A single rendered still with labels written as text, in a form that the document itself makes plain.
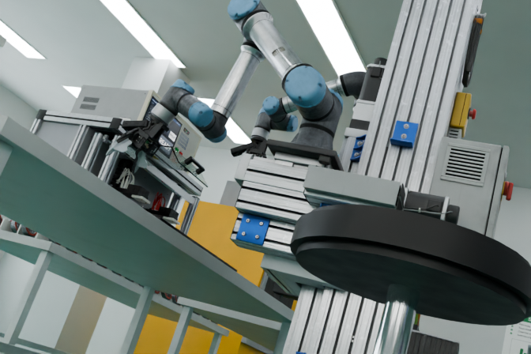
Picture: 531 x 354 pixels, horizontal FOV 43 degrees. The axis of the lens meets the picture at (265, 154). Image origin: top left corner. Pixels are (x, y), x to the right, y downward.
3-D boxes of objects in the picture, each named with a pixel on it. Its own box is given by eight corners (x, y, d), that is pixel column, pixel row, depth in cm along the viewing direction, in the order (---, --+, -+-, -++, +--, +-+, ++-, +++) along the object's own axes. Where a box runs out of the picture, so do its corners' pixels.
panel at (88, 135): (150, 250, 306) (173, 191, 315) (59, 196, 251) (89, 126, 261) (148, 250, 306) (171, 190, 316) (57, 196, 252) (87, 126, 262)
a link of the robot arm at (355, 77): (374, 79, 268) (262, 116, 282) (380, 93, 277) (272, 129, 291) (367, 57, 274) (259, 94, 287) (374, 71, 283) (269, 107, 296)
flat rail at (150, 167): (193, 205, 305) (196, 199, 306) (118, 145, 254) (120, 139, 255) (191, 205, 305) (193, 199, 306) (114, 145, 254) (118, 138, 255)
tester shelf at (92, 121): (200, 196, 309) (203, 187, 311) (117, 129, 254) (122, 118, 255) (126, 183, 330) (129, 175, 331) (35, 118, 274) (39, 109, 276)
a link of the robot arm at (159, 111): (154, 99, 225) (167, 111, 231) (145, 110, 225) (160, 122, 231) (166, 108, 220) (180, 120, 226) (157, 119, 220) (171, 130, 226)
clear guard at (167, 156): (208, 187, 267) (212, 174, 269) (178, 162, 247) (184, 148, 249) (143, 177, 282) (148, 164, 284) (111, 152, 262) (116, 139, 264)
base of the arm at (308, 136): (335, 172, 216) (343, 144, 219) (327, 153, 203) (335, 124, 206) (291, 163, 221) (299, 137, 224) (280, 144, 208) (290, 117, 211)
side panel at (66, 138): (58, 203, 253) (90, 128, 264) (53, 200, 251) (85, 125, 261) (7, 193, 266) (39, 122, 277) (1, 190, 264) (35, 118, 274)
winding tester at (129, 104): (187, 177, 303) (201, 137, 310) (135, 133, 268) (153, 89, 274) (121, 167, 321) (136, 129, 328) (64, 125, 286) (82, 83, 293)
